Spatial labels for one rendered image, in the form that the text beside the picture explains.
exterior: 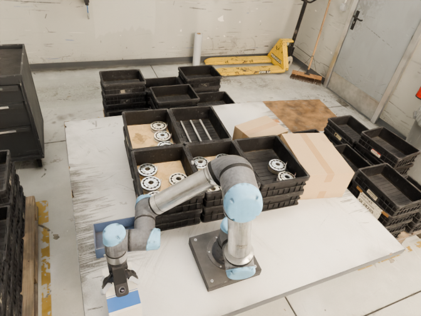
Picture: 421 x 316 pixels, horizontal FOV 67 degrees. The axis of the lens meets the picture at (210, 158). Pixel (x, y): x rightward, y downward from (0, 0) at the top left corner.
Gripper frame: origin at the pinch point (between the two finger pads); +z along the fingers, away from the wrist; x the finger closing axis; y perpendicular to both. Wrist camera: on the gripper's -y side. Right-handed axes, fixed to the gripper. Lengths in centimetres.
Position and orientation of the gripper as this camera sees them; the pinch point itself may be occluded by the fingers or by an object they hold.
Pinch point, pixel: (121, 290)
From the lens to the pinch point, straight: 143.3
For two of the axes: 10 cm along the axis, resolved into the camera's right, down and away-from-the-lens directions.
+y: -3.7, -6.1, 7.0
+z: -1.1, 7.7, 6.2
